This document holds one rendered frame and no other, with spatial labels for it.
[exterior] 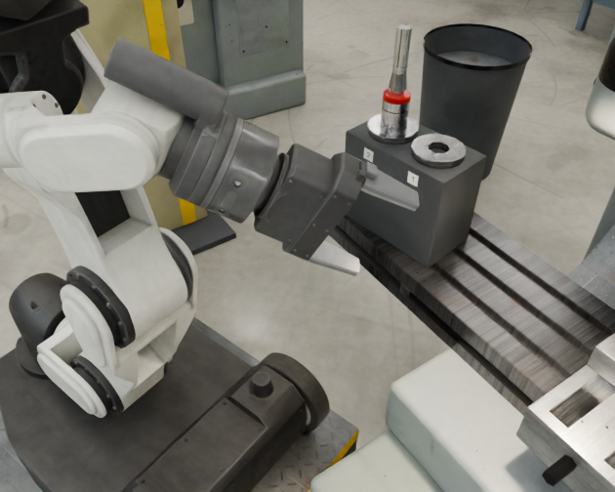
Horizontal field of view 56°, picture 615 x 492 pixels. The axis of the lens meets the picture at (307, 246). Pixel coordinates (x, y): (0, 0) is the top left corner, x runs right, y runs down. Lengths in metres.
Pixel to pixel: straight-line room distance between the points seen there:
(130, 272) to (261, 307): 1.42
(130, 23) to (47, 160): 1.67
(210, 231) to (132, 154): 2.09
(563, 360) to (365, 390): 1.12
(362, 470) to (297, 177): 0.64
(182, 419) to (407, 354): 1.04
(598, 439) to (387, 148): 0.54
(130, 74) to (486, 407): 0.74
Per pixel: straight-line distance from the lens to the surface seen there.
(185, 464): 1.23
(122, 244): 0.86
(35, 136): 0.50
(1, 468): 1.58
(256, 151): 0.50
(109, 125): 0.48
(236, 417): 1.26
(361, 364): 2.08
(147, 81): 0.49
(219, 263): 2.45
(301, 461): 1.42
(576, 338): 1.02
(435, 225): 1.00
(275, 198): 0.51
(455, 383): 1.01
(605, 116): 0.72
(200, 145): 0.49
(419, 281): 1.03
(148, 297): 0.89
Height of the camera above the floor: 1.65
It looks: 41 degrees down
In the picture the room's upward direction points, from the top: straight up
